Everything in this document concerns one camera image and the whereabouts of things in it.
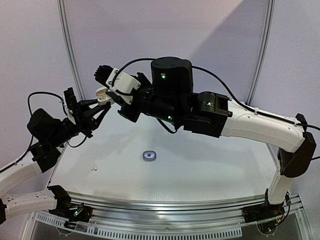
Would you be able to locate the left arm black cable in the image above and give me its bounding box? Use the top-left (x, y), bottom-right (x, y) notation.
top-left (7, 91), bottom-right (87, 171)

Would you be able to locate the white earbud charging case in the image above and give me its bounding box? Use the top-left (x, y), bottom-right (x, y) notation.
top-left (95, 86), bottom-right (115, 106)

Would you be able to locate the left aluminium frame post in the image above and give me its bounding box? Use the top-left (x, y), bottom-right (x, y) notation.
top-left (57, 0), bottom-right (86, 100)

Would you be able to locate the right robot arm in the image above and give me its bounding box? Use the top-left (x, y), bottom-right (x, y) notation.
top-left (96, 56), bottom-right (317, 218)

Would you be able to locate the perforated cable tray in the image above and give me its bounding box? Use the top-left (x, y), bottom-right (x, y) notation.
top-left (31, 213), bottom-right (243, 240)

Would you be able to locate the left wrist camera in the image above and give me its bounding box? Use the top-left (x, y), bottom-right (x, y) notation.
top-left (62, 87), bottom-right (78, 125)

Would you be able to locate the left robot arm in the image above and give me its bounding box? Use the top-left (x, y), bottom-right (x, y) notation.
top-left (0, 98), bottom-right (112, 223)

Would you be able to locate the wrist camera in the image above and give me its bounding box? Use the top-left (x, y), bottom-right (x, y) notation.
top-left (62, 87), bottom-right (78, 125)
top-left (94, 65), bottom-right (140, 105)

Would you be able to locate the front aluminium rail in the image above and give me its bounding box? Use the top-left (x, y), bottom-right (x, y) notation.
top-left (29, 191), bottom-right (303, 227)

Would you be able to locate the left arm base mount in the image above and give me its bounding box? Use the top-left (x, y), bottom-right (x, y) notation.
top-left (48, 199), bottom-right (93, 223)

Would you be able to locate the aluminium frame post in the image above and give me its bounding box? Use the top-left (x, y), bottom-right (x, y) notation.
top-left (57, 0), bottom-right (86, 100)
top-left (245, 0), bottom-right (275, 105)

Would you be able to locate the right aluminium frame post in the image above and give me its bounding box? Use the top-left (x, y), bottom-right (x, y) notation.
top-left (245, 0), bottom-right (275, 105)

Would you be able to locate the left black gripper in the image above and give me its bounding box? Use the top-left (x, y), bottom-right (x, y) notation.
top-left (47, 96), bottom-right (110, 147)

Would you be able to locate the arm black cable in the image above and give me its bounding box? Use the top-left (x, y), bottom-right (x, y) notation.
top-left (117, 58), bottom-right (320, 161)
top-left (7, 91), bottom-right (87, 171)

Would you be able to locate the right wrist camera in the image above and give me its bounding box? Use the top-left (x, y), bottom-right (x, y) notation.
top-left (94, 65), bottom-right (140, 105)

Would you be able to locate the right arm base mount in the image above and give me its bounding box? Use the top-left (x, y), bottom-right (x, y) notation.
top-left (241, 200), bottom-right (284, 223)

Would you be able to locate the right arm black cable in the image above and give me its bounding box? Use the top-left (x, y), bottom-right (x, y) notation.
top-left (117, 58), bottom-right (320, 161)

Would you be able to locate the blue-grey earbud charging case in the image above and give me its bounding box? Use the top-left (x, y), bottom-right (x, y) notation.
top-left (142, 150), bottom-right (157, 162)

